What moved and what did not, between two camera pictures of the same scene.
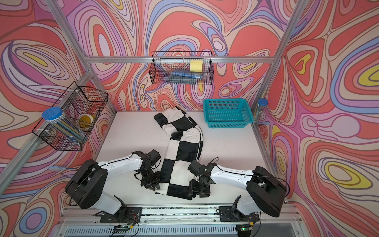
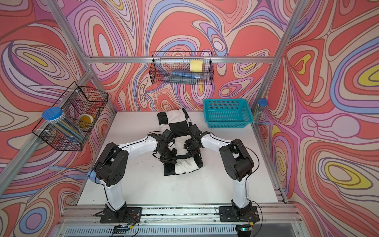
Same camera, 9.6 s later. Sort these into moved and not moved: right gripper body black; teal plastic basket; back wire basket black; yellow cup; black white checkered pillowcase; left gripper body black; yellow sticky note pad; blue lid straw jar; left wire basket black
Moved: right gripper body black; left gripper body black; black white checkered pillowcase
Not moved: yellow cup; teal plastic basket; left wire basket black; back wire basket black; yellow sticky note pad; blue lid straw jar
